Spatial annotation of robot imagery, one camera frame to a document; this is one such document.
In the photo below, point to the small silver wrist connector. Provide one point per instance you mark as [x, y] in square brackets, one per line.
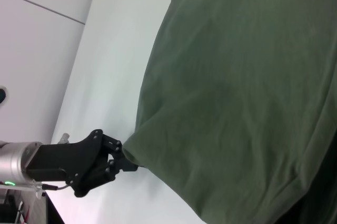
[64, 138]

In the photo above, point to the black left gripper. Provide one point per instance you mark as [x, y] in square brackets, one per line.
[65, 160]

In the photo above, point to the dark green printed t-shirt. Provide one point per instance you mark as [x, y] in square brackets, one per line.
[237, 89]

